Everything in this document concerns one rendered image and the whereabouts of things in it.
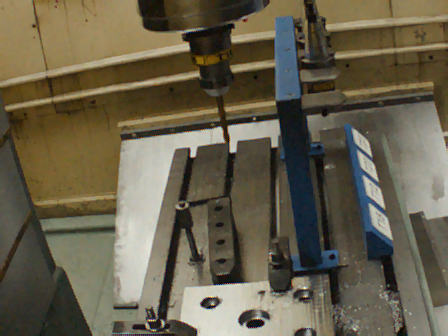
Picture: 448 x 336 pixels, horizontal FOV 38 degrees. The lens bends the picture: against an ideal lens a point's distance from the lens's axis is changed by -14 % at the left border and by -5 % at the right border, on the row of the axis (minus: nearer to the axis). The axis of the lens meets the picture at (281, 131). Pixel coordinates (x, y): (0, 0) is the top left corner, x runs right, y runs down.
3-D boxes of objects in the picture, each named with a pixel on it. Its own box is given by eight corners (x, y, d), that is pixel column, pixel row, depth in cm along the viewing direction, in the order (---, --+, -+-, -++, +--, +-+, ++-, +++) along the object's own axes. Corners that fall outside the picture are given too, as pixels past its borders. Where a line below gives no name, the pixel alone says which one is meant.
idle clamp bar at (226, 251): (236, 223, 142) (230, 196, 139) (244, 300, 119) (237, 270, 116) (212, 226, 142) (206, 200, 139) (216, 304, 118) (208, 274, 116)
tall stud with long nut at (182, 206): (203, 254, 133) (189, 197, 128) (202, 262, 131) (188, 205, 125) (190, 255, 133) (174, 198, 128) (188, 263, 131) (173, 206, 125)
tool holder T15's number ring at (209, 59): (198, 51, 86) (196, 42, 86) (238, 47, 85) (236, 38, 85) (185, 66, 82) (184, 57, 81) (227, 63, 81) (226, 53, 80)
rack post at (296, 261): (338, 252, 128) (321, 102, 115) (340, 269, 123) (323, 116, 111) (283, 259, 128) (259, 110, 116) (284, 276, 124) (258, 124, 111)
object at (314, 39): (305, 53, 129) (300, 18, 126) (329, 51, 128) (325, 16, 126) (304, 61, 125) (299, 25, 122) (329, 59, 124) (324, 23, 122)
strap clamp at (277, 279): (296, 285, 121) (284, 214, 114) (298, 331, 109) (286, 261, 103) (277, 287, 121) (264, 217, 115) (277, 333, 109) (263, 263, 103)
